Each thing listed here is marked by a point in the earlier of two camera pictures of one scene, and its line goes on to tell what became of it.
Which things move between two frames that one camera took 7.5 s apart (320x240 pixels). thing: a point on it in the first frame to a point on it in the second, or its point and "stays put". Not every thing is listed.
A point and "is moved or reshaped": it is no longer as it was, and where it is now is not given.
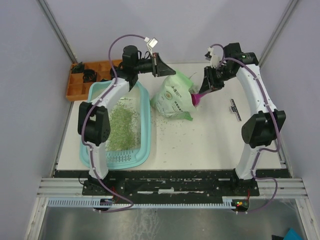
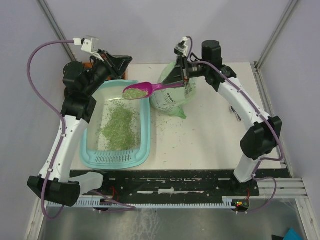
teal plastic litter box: x=129 y=144 stays put
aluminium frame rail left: x=57 y=31 stays put
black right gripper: x=208 y=82 to x=180 y=74
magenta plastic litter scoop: x=196 y=97 to x=144 y=90
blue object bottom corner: x=292 y=234 stays put
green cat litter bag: x=173 y=98 is moved or reshaped
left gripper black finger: x=162 y=69 to x=119 y=63
